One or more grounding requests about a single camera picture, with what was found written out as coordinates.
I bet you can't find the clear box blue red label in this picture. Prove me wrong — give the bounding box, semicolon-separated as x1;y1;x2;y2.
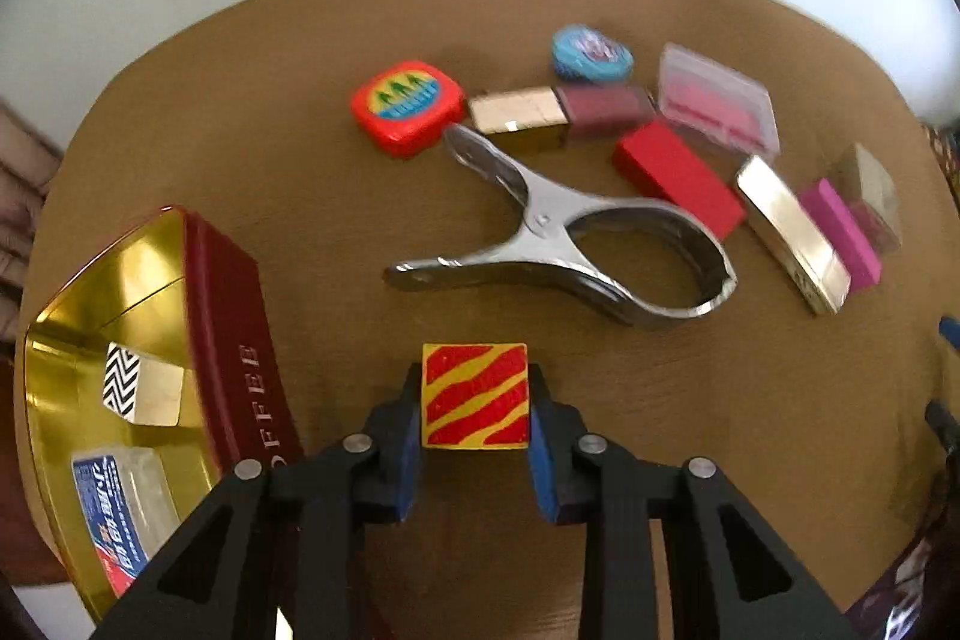
71;447;181;596

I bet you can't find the black white zigzag block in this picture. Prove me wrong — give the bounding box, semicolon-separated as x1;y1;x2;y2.
101;342;187;427

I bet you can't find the yellow red striped cube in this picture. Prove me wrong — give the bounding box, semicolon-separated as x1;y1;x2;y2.
420;342;530;452

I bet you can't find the magenta rectangular block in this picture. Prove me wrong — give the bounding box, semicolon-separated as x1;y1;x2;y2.
799;179;882;292

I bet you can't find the red gold tin box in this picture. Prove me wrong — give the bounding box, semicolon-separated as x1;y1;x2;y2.
16;206;304;620

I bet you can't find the gold rectangular lipstick case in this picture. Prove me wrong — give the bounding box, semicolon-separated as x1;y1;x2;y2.
734;156;851;315

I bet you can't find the beige small box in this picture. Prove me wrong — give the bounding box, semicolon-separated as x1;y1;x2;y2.
828;143;903;255

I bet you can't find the silver metal clamp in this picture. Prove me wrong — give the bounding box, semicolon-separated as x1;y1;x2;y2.
382;125;739;326

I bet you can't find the clear pink plastic box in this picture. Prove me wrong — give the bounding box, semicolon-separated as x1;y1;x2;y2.
658;42;781;161

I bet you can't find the red rectangular block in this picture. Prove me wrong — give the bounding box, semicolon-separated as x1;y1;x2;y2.
612;122;745;241

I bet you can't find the red square tape measure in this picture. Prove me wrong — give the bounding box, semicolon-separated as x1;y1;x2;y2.
350;60;467;159

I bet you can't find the beige floral curtain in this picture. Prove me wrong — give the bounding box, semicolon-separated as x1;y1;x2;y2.
0;101;62;344

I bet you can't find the gold maroon lipstick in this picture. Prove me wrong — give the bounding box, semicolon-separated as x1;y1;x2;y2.
467;85;658;152

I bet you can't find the blue oval case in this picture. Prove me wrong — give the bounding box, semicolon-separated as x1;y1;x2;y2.
551;25;635;83

